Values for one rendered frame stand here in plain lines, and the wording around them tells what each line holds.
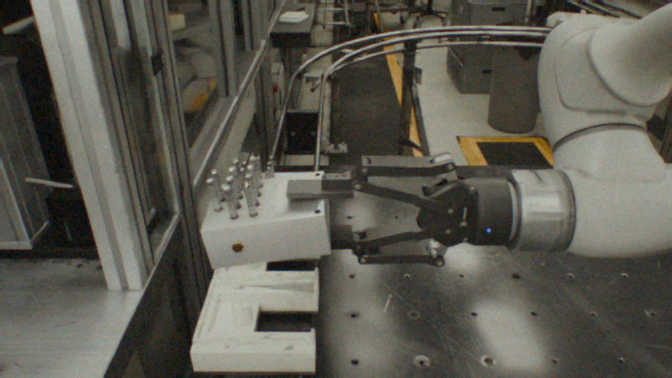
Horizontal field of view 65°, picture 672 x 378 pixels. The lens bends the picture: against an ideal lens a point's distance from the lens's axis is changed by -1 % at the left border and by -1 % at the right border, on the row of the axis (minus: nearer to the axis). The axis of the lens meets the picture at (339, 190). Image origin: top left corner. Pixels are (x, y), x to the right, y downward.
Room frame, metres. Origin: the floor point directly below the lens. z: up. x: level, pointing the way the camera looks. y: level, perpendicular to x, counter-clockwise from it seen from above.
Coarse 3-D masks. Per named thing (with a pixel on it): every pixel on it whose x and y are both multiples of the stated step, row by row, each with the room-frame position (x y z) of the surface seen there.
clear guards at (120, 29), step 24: (120, 0) 0.60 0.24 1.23; (120, 24) 0.59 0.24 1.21; (144, 24) 0.66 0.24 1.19; (120, 48) 0.58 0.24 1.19; (144, 48) 0.65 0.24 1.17; (120, 72) 0.57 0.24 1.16; (144, 72) 0.64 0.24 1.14; (120, 96) 0.55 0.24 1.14; (144, 96) 0.62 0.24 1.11; (144, 120) 0.61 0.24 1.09; (144, 144) 0.59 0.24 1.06; (168, 144) 0.68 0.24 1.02; (144, 168) 0.58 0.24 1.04; (168, 168) 0.66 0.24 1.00; (144, 192) 0.56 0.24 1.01; (168, 192) 0.64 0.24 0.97; (144, 216) 0.55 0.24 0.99; (168, 216) 0.63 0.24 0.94
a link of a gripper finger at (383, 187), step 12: (360, 180) 0.48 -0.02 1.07; (372, 180) 0.49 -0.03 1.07; (384, 180) 0.50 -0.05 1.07; (396, 180) 0.50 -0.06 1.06; (372, 192) 0.48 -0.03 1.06; (384, 192) 0.48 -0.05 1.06; (396, 192) 0.48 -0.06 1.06; (408, 192) 0.48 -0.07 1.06; (420, 192) 0.49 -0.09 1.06; (420, 204) 0.48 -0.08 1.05; (432, 204) 0.48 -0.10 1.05; (444, 204) 0.47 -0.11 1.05
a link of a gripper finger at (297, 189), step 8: (288, 184) 0.50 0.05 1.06; (296, 184) 0.50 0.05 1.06; (304, 184) 0.50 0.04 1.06; (312, 184) 0.50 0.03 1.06; (320, 184) 0.50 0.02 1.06; (288, 192) 0.48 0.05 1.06; (296, 192) 0.48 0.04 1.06; (304, 192) 0.48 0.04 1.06; (312, 192) 0.48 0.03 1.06; (320, 192) 0.48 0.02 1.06; (328, 192) 0.48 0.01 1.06; (336, 192) 0.48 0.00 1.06; (344, 192) 0.48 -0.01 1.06; (352, 192) 0.48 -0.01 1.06
